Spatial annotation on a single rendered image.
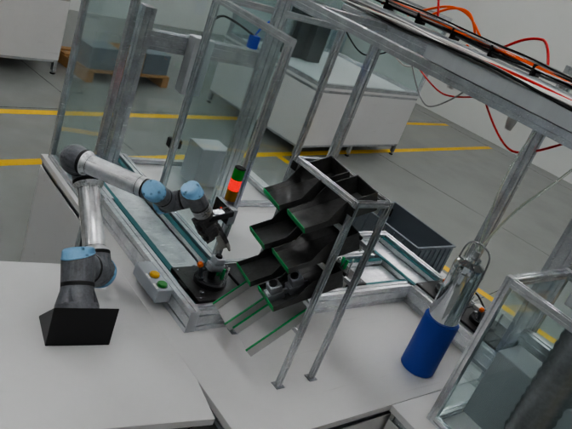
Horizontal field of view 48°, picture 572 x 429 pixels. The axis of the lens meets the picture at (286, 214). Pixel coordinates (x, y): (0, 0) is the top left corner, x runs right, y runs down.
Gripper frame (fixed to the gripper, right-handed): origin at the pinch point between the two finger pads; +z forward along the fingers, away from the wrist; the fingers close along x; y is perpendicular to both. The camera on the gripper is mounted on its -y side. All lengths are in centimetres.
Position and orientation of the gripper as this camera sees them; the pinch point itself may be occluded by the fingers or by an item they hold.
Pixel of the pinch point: (224, 242)
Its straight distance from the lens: 266.4
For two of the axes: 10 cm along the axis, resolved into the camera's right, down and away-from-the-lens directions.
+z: 2.5, 6.5, 7.2
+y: -7.8, 5.7, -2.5
